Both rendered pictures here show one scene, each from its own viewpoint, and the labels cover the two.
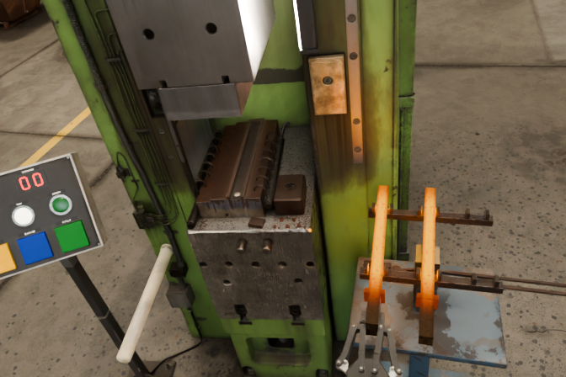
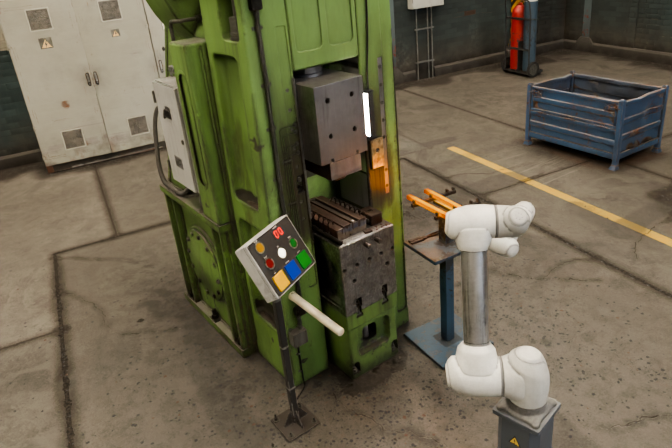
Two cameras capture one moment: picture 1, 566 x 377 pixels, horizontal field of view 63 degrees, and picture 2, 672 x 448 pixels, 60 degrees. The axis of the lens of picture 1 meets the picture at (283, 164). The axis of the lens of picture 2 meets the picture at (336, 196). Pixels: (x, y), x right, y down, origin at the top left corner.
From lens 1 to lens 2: 2.47 m
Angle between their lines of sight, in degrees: 42
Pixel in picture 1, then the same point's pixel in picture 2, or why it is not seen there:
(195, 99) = (344, 165)
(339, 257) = not seen: hidden behind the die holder
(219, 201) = (347, 226)
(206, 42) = (352, 135)
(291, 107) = (322, 188)
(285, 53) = not seen: hidden behind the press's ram
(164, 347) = (282, 402)
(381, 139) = (394, 176)
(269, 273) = (375, 263)
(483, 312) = not seen: hidden behind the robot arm
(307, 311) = (390, 287)
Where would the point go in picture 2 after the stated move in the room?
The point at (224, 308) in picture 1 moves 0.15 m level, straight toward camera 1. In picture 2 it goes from (350, 305) to (376, 310)
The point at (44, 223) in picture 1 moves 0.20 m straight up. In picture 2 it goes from (290, 255) to (285, 217)
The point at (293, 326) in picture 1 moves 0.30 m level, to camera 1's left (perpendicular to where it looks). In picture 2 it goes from (383, 304) to (350, 331)
